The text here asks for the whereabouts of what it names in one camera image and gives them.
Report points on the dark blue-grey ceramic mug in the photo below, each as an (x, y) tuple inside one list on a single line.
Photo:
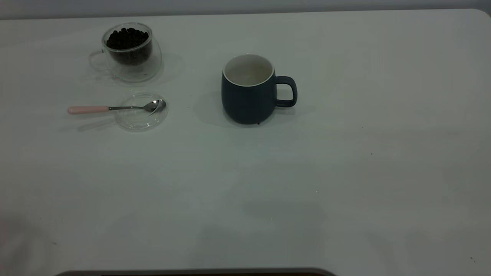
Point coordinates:
[(247, 101)]

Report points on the clear double-wall glass cup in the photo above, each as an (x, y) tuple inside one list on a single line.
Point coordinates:
[(151, 67)]

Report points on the dark coffee beans pile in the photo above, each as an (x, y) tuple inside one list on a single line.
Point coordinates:
[(127, 38)]

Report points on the clear round glass lid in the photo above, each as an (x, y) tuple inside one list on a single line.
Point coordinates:
[(140, 120)]

